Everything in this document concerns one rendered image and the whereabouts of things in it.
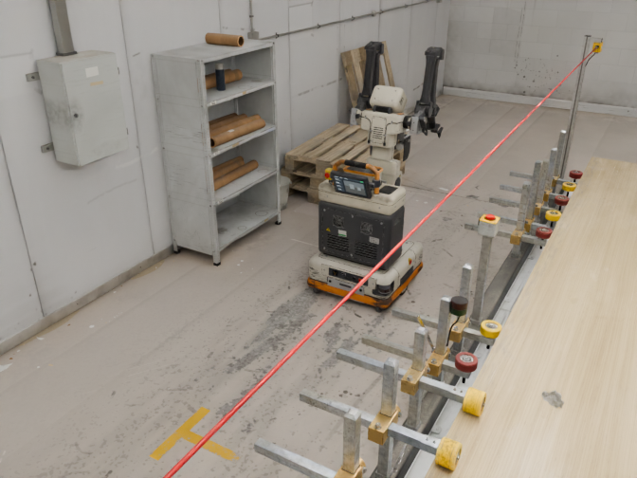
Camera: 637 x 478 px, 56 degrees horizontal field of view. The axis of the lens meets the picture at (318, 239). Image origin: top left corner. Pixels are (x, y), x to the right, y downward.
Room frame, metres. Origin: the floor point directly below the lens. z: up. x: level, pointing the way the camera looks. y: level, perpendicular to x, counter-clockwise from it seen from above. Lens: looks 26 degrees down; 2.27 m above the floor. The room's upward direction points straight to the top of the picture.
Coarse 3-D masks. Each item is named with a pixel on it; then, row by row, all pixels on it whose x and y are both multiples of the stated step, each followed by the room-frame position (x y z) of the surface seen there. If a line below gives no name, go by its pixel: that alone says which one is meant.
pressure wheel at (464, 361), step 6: (462, 354) 1.79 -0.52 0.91; (468, 354) 1.79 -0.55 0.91; (456, 360) 1.76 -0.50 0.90; (462, 360) 1.75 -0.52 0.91; (468, 360) 1.76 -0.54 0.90; (474, 360) 1.75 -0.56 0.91; (456, 366) 1.75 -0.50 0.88; (462, 366) 1.73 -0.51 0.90; (468, 366) 1.73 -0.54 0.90; (474, 366) 1.73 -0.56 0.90; (468, 372) 1.73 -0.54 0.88
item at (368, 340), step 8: (368, 336) 1.97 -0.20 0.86; (368, 344) 1.95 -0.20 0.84; (376, 344) 1.93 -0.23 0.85; (384, 344) 1.91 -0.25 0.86; (392, 344) 1.91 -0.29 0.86; (392, 352) 1.89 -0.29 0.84; (400, 352) 1.88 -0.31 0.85; (408, 352) 1.86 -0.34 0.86; (448, 360) 1.81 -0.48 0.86; (448, 368) 1.78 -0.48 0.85; (456, 368) 1.77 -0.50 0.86; (464, 376) 1.75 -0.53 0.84
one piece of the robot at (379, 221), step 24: (336, 168) 3.70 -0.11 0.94; (336, 192) 3.67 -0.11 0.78; (384, 192) 3.60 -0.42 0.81; (336, 216) 3.69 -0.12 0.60; (360, 216) 3.58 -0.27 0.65; (384, 216) 3.50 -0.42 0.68; (336, 240) 3.67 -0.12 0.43; (360, 240) 3.58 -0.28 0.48; (384, 240) 3.49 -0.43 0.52; (384, 264) 3.49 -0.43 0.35
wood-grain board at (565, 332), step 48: (576, 192) 3.38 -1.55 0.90; (624, 192) 3.38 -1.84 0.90; (576, 240) 2.73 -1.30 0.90; (624, 240) 2.73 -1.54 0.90; (528, 288) 2.26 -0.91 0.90; (576, 288) 2.26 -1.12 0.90; (624, 288) 2.26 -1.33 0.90; (528, 336) 1.91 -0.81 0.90; (576, 336) 1.91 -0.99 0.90; (624, 336) 1.91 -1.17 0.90; (480, 384) 1.63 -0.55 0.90; (528, 384) 1.63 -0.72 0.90; (576, 384) 1.63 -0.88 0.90; (624, 384) 1.63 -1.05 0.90; (480, 432) 1.41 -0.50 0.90; (528, 432) 1.41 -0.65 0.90; (576, 432) 1.41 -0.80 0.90; (624, 432) 1.41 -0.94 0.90
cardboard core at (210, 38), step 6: (210, 36) 4.70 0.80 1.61; (216, 36) 4.67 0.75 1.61; (222, 36) 4.65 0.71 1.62; (228, 36) 4.62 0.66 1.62; (234, 36) 4.60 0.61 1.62; (240, 36) 4.60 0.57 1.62; (210, 42) 4.70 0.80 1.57; (216, 42) 4.67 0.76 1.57; (222, 42) 4.64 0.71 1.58; (228, 42) 4.61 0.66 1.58; (234, 42) 4.58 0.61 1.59; (240, 42) 4.64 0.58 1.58
